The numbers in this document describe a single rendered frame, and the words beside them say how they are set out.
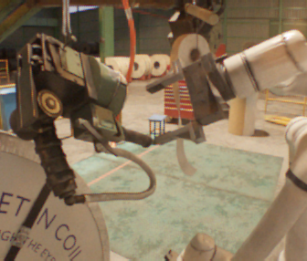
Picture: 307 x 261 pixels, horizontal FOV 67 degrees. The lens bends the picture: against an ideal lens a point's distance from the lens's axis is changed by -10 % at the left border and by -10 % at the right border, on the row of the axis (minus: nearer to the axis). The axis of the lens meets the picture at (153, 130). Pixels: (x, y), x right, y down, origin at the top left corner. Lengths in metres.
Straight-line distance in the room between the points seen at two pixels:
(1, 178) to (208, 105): 0.49
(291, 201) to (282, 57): 0.40
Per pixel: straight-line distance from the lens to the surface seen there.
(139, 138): 0.70
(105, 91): 0.59
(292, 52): 0.51
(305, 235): 0.99
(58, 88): 0.55
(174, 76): 0.59
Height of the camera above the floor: 1.46
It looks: 17 degrees down
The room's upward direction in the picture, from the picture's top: straight up
